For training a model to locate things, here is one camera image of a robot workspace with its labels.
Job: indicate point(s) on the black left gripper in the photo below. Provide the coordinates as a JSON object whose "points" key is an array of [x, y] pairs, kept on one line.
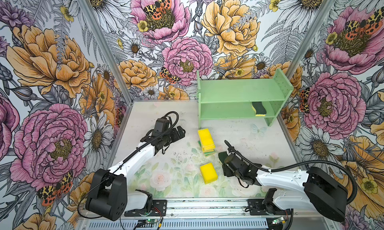
{"points": [[175, 135]]}

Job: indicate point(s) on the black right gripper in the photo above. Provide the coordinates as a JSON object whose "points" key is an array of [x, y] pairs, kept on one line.
{"points": [[226, 171]]}

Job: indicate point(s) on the dark green scouring sponge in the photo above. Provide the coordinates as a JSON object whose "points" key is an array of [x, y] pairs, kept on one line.
{"points": [[259, 109], [224, 158]]}

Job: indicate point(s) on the yellow sponge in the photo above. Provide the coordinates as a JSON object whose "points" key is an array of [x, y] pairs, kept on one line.
{"points": [[206, 140]]}

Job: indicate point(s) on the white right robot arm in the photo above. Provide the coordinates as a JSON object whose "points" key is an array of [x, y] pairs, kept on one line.
{"points": [[313, 190]]}

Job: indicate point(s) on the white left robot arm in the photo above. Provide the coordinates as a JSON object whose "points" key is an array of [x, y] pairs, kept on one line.
{"points": [[109, 195]]}

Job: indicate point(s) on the green metal shelf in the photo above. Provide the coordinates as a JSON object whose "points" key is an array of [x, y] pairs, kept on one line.
{"points": [[232, 98]]}

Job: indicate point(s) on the yellow sponge lying alone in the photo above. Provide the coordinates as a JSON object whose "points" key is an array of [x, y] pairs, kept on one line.
{"points": [[209, 173]]}

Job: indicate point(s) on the green-yellow sponge in stack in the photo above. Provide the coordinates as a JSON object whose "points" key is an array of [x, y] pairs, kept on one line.
{"points": [[207, 154]]}

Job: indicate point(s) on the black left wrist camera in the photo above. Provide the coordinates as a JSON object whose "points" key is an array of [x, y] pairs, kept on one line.
{"points": [[161, 126]]}

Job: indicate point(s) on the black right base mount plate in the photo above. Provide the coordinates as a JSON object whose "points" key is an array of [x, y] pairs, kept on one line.
{"points": [[261, 207]]}

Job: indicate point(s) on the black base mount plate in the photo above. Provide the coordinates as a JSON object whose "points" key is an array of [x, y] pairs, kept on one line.
{"points": [[156, 208], [261, 207]]}

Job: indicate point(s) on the aluminium rail frame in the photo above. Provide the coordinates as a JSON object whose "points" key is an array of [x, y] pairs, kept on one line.
{"points": [[212, 214]]}

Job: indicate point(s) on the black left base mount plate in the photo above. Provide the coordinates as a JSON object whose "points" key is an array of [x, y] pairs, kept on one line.
{"points": [[156, 208]]}

